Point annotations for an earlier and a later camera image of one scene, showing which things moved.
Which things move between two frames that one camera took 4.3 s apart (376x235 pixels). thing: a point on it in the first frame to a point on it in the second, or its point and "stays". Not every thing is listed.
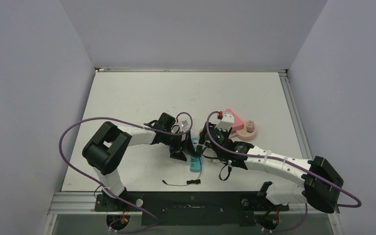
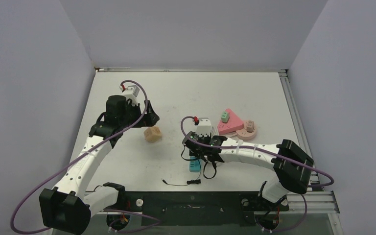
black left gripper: [179, 146] to [148, 120]
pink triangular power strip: [238, 124] stays
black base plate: [188, 208] stays
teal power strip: [195, 165] stays
